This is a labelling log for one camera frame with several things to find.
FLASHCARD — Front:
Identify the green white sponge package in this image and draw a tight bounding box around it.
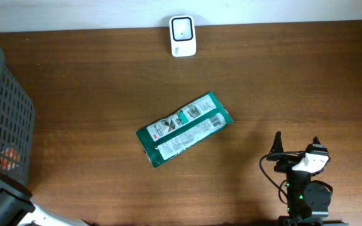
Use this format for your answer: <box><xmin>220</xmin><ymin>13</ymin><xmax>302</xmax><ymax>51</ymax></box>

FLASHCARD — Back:
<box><xmin>136</xmin><ymin>92</ymin><xmax>234</xmax><ymax>168</ymax></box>

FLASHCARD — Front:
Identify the orange tissue pack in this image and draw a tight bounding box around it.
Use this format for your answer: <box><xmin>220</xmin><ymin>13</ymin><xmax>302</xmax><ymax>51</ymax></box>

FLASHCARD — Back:
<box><xmin>0</xmin><ymin>148</ymin><xmax>21</xmax><ymax>171</ymax></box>

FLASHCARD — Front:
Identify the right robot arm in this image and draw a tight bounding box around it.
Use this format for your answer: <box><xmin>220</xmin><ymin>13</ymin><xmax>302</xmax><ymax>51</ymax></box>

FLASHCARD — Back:
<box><xmin>259</xmin><ymin>131</ymin><xmax>347</xmax><ymax>225</ymax></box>

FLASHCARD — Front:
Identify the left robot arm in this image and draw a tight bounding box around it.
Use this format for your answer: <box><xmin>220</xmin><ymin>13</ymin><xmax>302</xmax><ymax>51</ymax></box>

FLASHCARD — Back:
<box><xmin>0</xmin><ymin>173</ymin><xmax>90</xmax><ymax>226</ymax></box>

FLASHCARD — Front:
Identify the white barcode scanner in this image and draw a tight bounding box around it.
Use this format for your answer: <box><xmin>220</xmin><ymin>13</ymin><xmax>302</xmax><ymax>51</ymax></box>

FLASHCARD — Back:
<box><xmin>168</xmin><ymin>15</ymin><xmax>197</xmax><ymax>58</ymax></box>

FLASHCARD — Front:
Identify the grey plastic basket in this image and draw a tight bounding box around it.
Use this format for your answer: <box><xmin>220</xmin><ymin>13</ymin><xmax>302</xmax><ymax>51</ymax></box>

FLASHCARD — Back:
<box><xmin>0</xmin><ymin>47</ymin><xmax>36</xmax><ymax>186</ymax></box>

